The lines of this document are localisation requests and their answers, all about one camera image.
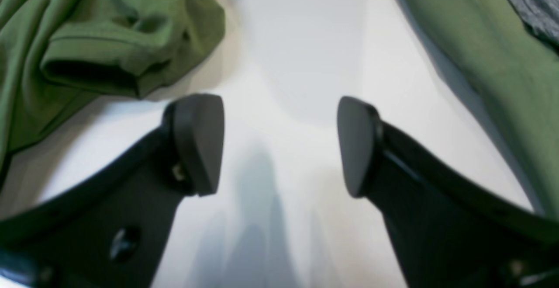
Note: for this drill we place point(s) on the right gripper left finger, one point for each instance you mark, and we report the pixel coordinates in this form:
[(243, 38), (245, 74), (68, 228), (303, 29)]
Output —
[(111, 230)]

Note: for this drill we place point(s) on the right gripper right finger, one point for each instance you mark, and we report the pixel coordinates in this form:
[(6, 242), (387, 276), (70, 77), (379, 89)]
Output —
[(446, 231)]

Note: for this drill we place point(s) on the green t-shirt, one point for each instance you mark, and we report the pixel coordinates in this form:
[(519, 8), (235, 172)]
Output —
[(59, 55)]

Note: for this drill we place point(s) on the green cloth at left edge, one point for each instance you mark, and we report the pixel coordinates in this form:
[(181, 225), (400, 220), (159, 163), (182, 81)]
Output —
[(515, 75)]

